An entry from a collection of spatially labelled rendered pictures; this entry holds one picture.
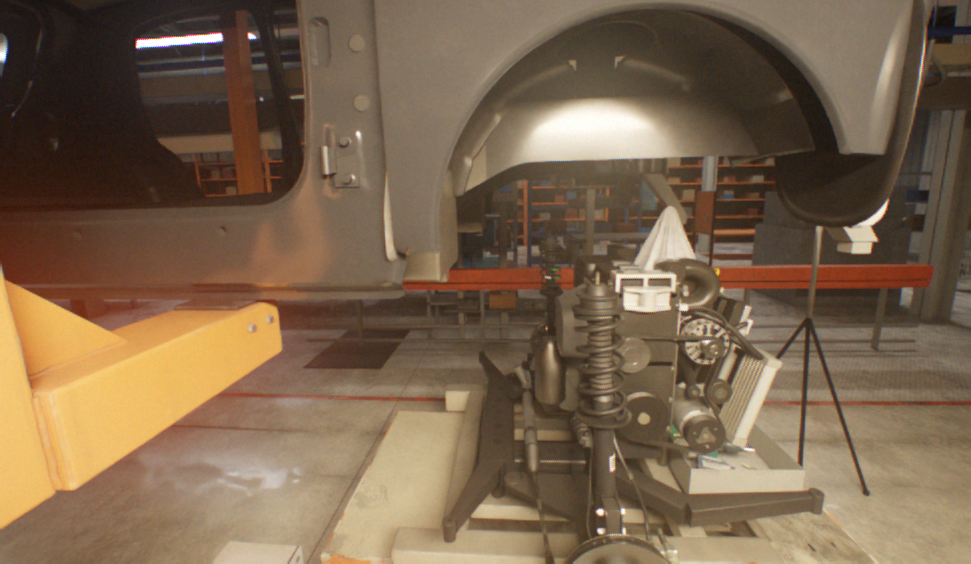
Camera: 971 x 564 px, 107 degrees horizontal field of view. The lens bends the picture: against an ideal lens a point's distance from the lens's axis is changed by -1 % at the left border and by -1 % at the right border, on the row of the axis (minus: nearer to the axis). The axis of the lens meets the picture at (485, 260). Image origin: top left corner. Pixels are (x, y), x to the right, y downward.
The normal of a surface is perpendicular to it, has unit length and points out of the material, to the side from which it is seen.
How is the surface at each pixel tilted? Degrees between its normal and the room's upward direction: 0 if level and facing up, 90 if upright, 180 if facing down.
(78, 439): 90
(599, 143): 90
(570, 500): 10
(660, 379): 90
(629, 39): 94
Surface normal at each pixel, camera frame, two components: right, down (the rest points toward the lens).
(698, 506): -0.16, -0.98
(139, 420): 1.00, -0.01
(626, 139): -0.12, 0.17
